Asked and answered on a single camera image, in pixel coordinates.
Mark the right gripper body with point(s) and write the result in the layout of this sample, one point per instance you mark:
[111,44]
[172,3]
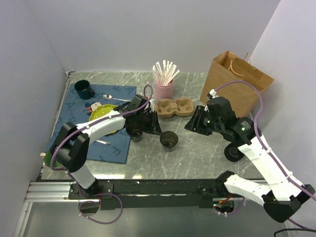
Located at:
[212,124]

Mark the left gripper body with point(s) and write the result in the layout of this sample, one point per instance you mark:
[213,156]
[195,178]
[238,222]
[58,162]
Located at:
[144,120]

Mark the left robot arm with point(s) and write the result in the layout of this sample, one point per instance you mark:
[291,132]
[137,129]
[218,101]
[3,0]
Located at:
[70,147]

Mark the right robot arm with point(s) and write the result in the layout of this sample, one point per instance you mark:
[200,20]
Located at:
[282,195]

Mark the brown pulp cup carrier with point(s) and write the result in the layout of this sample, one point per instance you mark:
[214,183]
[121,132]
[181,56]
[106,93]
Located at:
[182,107]

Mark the brown paper bag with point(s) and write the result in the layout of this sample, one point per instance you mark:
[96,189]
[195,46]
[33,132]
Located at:
[238,78]

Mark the pink straw holder cup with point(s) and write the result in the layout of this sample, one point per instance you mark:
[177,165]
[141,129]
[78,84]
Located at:
[164,92]

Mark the silver fork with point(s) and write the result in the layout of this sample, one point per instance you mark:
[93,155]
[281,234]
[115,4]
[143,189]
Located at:
[103,142]

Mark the silver spoon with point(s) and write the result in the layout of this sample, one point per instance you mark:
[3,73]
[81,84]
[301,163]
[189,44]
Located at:
[110,97]

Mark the green polka dot plate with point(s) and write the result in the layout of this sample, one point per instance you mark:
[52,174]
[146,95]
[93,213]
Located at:
[104,121]

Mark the white paper straws bundle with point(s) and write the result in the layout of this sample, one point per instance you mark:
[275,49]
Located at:
[165,74]

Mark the dark green mug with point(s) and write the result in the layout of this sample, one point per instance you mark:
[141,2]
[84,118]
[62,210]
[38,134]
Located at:
[84,90]

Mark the green cup at edge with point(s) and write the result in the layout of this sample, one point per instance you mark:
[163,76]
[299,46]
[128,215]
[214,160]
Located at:
[48,158]

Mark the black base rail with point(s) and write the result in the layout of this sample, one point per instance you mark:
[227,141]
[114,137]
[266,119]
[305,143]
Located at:
[147,193]

